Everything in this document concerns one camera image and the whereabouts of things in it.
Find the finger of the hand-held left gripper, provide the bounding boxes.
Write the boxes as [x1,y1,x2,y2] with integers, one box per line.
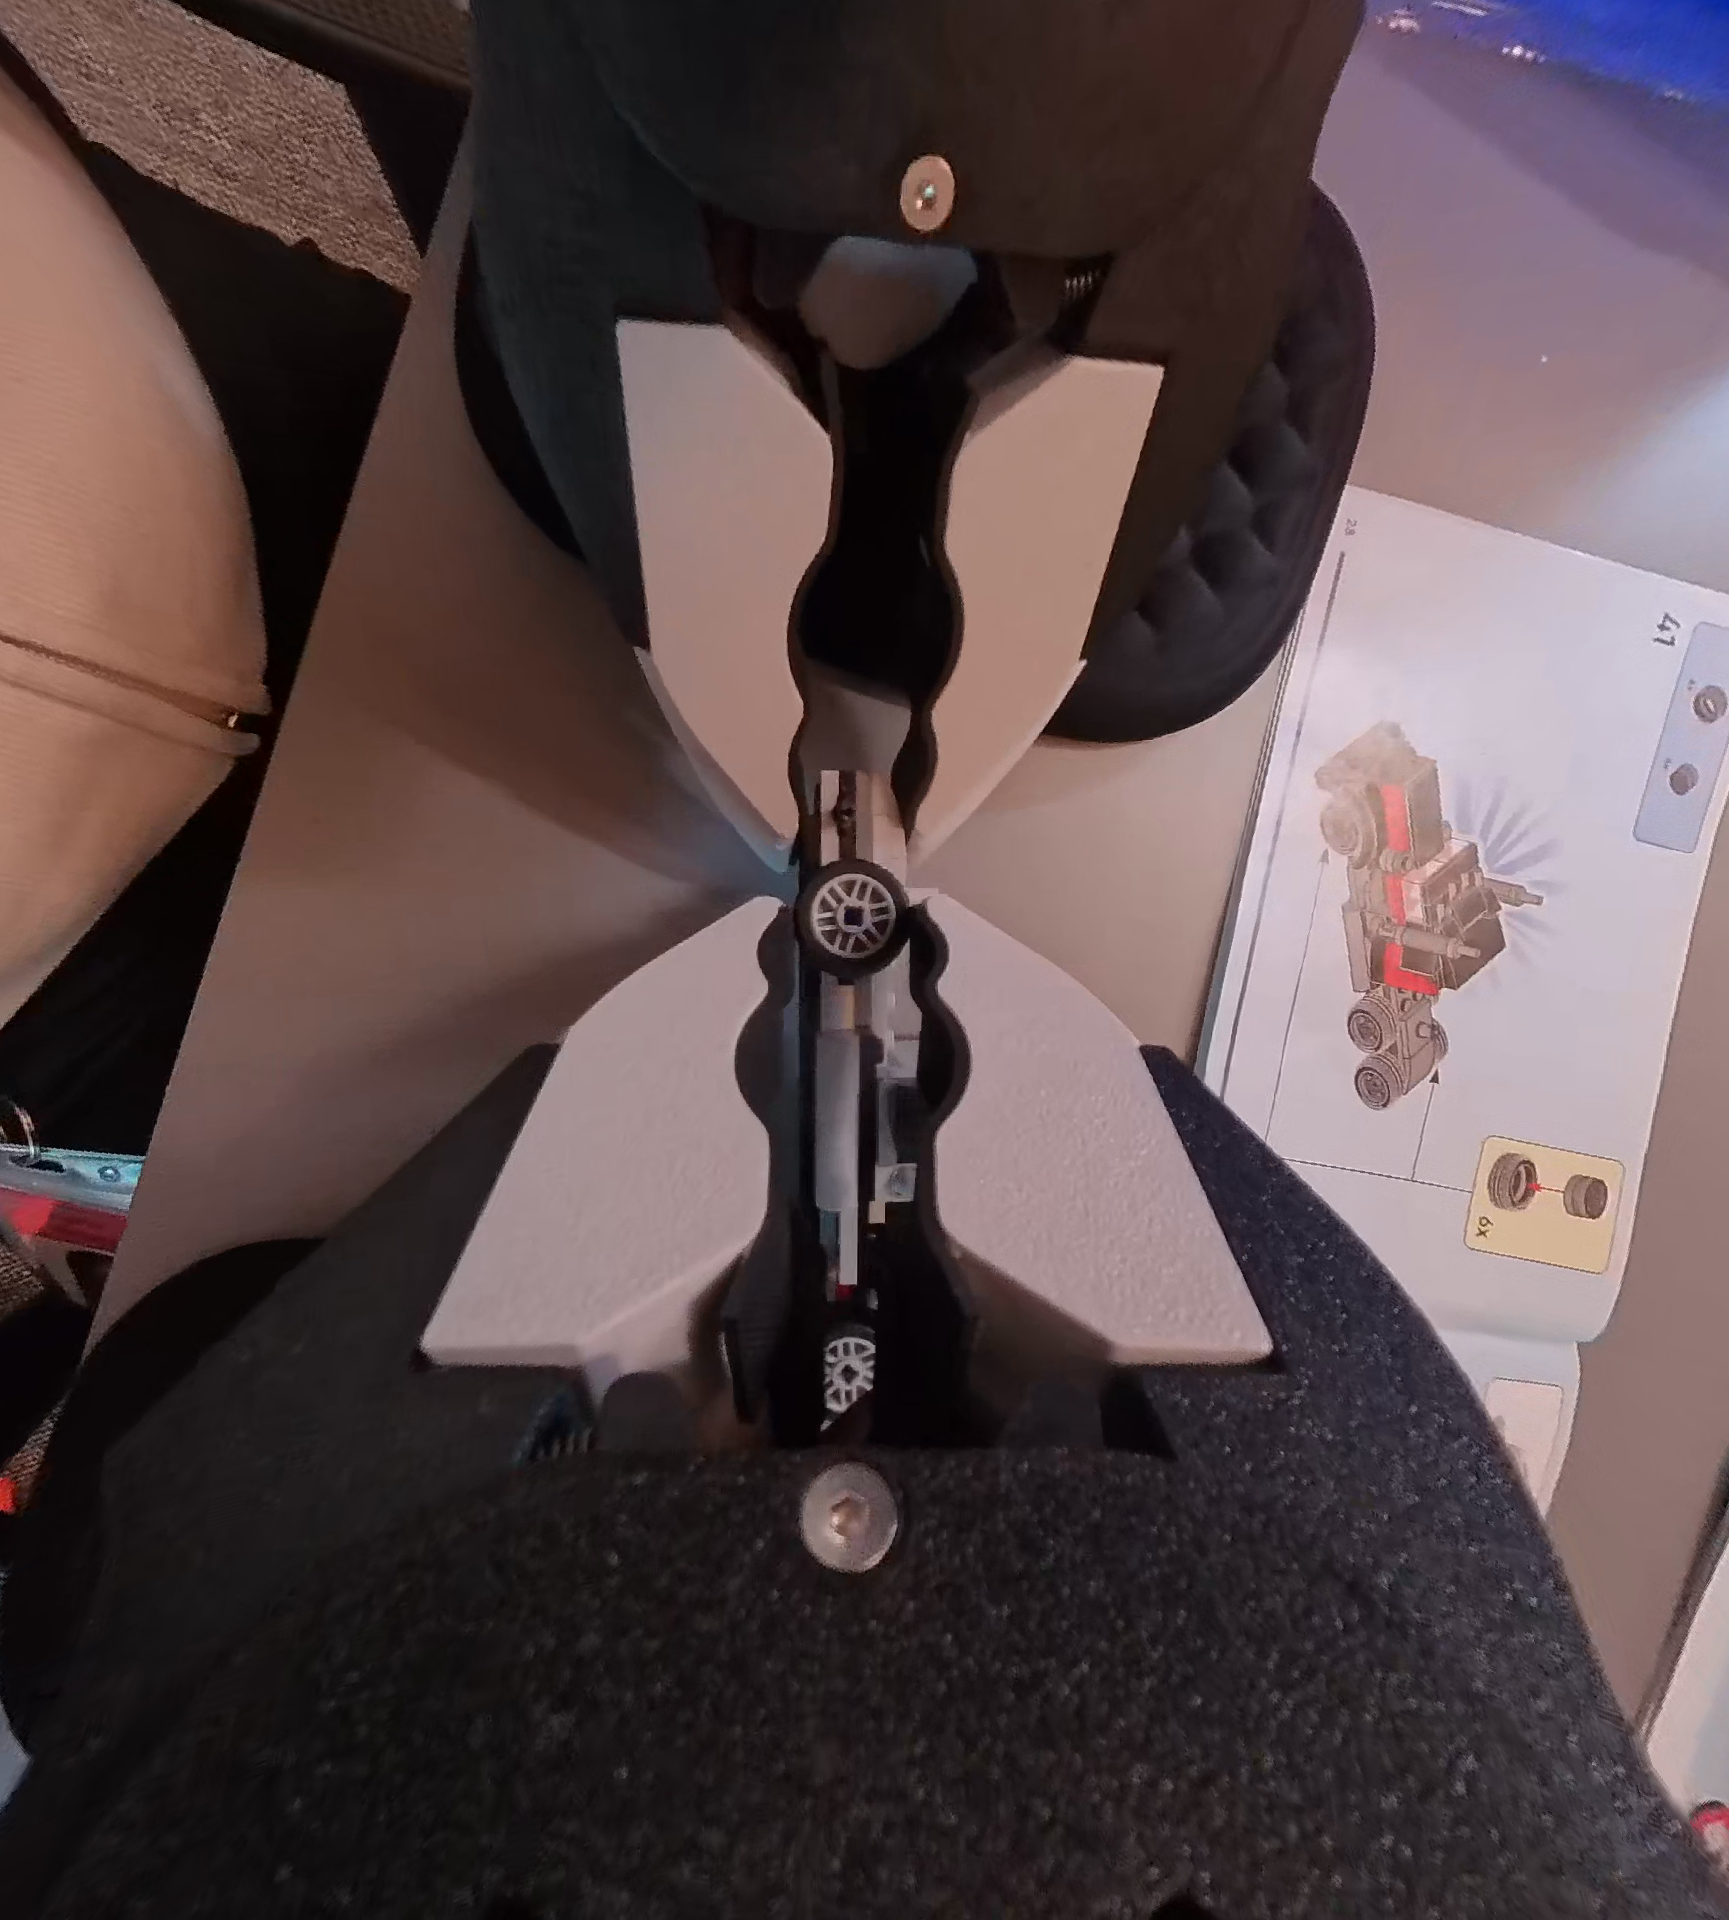
[617,310,842,848]
[894,323,1166,848]

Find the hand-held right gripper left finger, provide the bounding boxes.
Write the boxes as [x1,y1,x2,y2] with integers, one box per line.
[420,894,812,1448]

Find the large blue plastic bin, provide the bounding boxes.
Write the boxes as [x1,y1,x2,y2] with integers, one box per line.
[1369,0,1729,92]

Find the person's white-clad torso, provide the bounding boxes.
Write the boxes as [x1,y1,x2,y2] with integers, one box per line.
[0,0,271,1098]

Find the open lego instruction booklet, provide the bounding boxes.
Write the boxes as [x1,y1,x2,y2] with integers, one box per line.
[1200,485,1729,1502]

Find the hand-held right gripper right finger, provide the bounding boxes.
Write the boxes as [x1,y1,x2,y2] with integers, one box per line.
[910,899,1280,1448]

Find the red black lego vehicle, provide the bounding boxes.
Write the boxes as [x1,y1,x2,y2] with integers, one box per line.
[791,749,940,1427]

